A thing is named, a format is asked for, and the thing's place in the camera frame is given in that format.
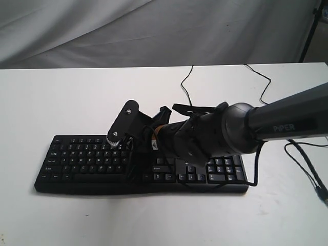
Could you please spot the grey backdrop cloth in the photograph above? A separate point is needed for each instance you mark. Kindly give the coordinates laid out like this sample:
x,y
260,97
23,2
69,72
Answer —
x,y
95,34

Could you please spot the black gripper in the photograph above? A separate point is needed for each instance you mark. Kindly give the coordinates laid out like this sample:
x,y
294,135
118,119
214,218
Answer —
x,y
159,136

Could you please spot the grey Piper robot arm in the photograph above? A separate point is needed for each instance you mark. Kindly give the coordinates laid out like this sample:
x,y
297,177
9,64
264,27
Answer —
x,y
224,130

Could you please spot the black Acer keyboard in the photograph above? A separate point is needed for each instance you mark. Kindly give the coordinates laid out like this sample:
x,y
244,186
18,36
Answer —
x,y
88,165

